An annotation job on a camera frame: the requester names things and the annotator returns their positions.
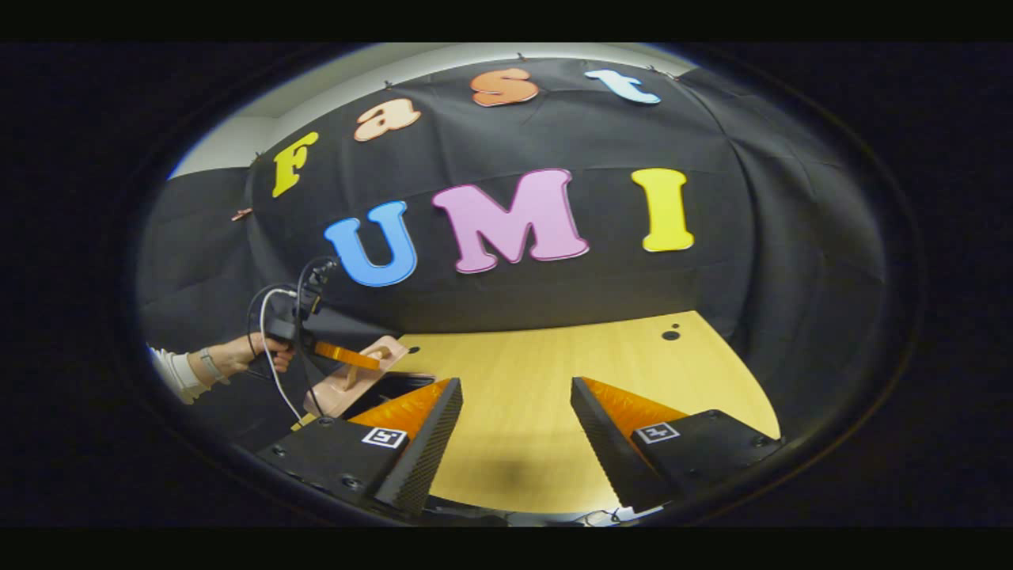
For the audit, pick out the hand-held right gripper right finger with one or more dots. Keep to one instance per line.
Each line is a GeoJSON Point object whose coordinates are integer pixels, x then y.
{"type": "Point", "coordinates": [605, 443]}

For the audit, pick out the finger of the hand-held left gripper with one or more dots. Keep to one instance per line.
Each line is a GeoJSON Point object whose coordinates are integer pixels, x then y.
{"type": "Point", "coordinates": [344, 356]}

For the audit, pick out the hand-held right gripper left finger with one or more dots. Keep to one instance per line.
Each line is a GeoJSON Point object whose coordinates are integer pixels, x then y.
{"type": "Point", "coordinates": [423, 451]}

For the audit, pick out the pink suitcase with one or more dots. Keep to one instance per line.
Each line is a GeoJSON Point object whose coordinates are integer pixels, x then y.
{"type": "Point", "coordinates": [348, 388]}

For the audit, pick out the copper clip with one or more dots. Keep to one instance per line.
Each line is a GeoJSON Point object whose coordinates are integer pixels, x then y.
{"type": "Point", "coordinates": [242, 214]}

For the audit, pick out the black backdrop cloth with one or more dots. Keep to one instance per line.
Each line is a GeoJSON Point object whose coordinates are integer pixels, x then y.
{"type": "Point", "coordinates": [554, 301]}

